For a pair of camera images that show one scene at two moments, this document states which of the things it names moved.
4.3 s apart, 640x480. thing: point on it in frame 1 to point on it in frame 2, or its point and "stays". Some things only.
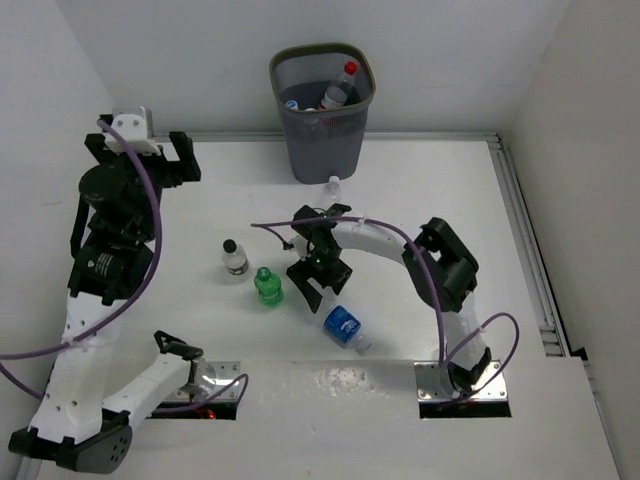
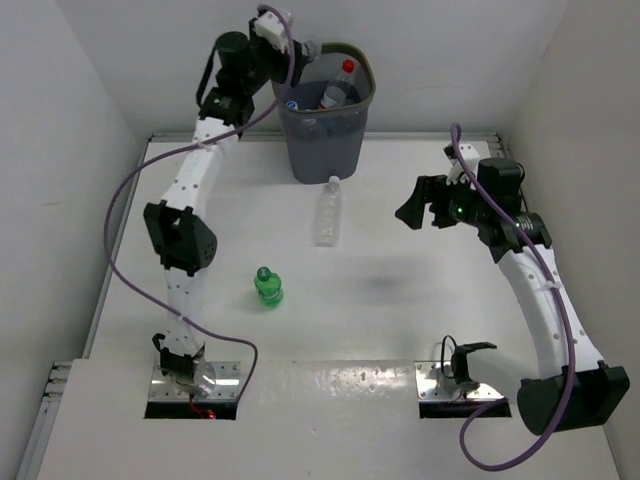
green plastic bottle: x=268 y=285 stays
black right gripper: x=304 y=270 to x=413 y=209
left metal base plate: x=210 y=378 stays
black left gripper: x=186 y=171 to x=282 y=69
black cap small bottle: x=234 y=257 to x=311 y=50
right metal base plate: x=433 y=384 stays
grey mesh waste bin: x=324 y=93 stays
